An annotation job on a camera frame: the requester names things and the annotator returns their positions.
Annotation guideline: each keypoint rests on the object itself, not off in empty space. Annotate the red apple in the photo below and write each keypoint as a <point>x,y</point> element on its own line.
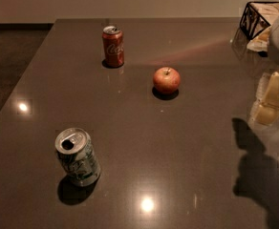
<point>166,80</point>

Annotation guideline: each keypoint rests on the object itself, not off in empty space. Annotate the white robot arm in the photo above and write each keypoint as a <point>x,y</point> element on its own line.
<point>273,55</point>

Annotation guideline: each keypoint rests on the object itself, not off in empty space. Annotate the red cola can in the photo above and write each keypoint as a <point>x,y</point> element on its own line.
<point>112,38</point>

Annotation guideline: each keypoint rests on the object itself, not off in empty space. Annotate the green 7up can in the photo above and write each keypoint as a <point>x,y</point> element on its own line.
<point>75,152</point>

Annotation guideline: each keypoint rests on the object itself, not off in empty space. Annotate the white paper napkins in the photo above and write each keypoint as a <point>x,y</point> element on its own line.
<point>260,42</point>

